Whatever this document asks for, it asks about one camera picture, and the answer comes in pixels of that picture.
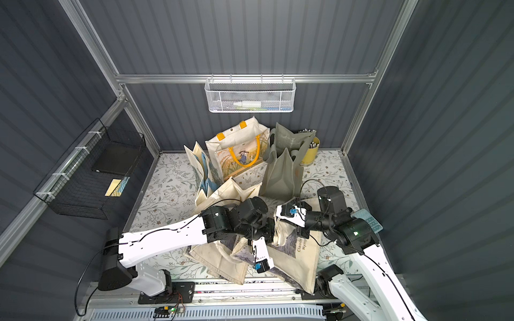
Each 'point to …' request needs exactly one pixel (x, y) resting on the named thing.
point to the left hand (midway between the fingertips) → (284, 233)
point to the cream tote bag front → (221, 261)
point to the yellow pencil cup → (312, 154)
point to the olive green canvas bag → (283, 172)
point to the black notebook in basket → (117, 158)
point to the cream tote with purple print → (292, 255)
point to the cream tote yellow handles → (242, 153)
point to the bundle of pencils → (306, 130)
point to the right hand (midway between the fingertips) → (283, 215)
